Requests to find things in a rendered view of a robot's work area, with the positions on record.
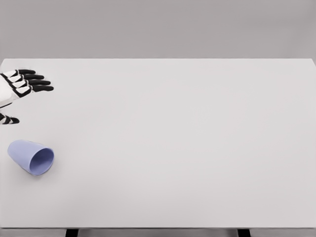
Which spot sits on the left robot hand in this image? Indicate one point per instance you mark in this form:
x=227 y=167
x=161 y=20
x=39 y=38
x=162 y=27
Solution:
x=14 y=85

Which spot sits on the lavender plastic cup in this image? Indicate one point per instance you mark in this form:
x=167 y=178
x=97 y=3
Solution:
x=27 y=155

